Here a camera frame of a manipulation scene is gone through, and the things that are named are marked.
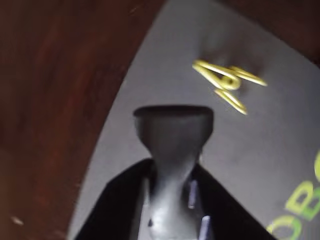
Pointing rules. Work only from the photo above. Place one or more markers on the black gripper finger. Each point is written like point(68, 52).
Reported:
point(115, 212)
point(225, 217)

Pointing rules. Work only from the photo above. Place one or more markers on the black plastic buckle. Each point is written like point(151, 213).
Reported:
point(172, 140)

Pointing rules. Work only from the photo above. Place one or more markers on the grey WOWROBO mat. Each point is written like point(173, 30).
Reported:
point(250, 150)

